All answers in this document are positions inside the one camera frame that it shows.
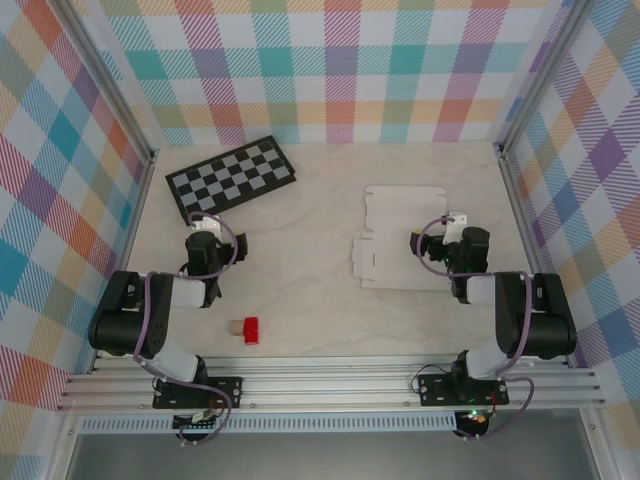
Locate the white paper box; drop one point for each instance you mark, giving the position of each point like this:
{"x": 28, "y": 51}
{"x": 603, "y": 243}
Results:
{"x": 395, "y": 235}

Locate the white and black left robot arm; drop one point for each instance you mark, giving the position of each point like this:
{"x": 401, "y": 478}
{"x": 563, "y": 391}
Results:
{"x": 165, "y": 295}

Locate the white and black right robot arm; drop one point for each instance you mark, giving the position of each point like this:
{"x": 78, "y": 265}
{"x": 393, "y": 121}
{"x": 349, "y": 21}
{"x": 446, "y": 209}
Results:
{"x": 520, "y": 320}

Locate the black and grey checkerboard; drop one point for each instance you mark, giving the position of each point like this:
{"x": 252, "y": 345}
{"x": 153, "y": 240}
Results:
{"x": 230, "y": 180}

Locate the small wooden cube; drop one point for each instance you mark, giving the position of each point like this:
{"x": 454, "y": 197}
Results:
{"x": 235, "y": 327}

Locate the red toy brick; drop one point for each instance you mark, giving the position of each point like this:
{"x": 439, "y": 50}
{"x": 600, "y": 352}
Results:
{"x": 251, "y": 331}

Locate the small controller board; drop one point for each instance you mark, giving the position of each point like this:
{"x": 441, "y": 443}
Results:
{"x": 475, "y": 420}
{"x": 200, "y": 425}

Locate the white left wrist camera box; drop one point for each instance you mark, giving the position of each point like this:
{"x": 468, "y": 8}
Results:
{"x": 206, "y": 224}

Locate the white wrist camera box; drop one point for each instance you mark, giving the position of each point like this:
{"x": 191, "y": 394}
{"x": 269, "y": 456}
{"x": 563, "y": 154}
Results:
{"x": 206, "y": 224}
{"x": 456, "y": 220}

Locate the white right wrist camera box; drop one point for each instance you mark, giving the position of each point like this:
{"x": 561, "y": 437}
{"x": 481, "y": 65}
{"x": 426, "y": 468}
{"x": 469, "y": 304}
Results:
{"x": 456, "y": 220}

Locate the aluminium side rail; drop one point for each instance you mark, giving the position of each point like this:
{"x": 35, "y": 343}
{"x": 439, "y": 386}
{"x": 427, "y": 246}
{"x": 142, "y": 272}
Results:
{"x": 136, "y": 220}
{"x": 526, "y": 225}

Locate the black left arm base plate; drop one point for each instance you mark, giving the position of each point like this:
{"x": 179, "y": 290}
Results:
{"x": 230, "y": 390}

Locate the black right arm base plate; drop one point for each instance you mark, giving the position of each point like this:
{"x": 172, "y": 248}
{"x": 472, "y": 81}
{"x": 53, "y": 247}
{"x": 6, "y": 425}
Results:
{"x": 435, "y": 390}

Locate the aluminium rail frame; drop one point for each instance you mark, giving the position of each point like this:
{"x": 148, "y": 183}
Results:
{"x": 325, "y": 387}

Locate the aluminium corner post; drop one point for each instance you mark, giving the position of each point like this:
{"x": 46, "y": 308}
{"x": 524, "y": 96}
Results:
{"x": 119, "y": 85}
{"x": 532, "y": 75}

